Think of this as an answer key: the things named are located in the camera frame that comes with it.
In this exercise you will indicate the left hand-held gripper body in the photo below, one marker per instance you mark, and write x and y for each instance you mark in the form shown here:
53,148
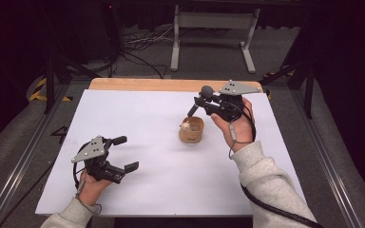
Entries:
90,151

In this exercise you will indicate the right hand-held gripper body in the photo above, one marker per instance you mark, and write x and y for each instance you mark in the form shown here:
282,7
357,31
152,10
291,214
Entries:
231,106

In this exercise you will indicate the grey ball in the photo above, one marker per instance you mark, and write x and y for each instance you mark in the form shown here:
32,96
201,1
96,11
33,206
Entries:
207,91

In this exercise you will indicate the tan bag-shaped pot with bear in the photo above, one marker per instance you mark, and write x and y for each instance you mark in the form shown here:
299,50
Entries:
191,134

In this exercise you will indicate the person's right hand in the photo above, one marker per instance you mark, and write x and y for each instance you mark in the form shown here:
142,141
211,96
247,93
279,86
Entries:
242,129

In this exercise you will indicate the person's left hand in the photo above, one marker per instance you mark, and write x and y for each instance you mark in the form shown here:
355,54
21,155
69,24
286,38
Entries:
92,190

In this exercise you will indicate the white table cover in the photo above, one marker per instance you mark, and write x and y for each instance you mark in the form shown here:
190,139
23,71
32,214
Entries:
158,177

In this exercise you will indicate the black tripod stand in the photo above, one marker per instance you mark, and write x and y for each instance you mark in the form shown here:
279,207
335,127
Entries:
49,88
309,95

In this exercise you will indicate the grey metal stand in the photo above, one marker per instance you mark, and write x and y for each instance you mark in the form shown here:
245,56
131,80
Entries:
215,20

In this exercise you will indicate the aluminium floor rail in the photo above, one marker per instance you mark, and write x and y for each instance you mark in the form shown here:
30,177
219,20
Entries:
324,164
23,164

